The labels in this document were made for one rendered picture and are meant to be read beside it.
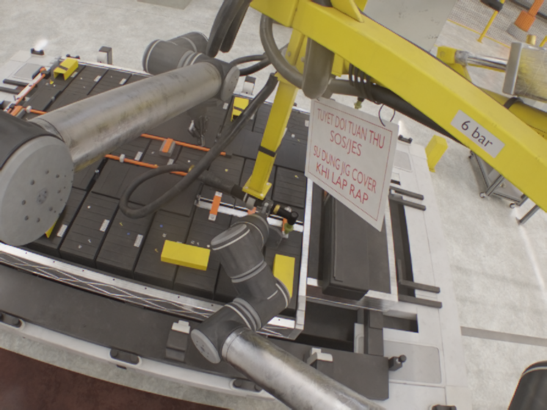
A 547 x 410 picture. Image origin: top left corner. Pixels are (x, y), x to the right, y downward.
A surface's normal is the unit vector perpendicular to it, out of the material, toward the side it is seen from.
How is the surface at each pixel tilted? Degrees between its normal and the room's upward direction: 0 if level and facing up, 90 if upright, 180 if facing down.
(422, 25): 90
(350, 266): 0
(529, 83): 90
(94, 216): 0
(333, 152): 90
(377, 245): 0
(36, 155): 83
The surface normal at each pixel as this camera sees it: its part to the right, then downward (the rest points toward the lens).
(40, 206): 0.91, 0.40
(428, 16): -0.13, 0.74
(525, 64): -0.92, 0.13
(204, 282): 0.22, -0.62
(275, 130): -0.38, 0.65
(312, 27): -0.69, 0.45
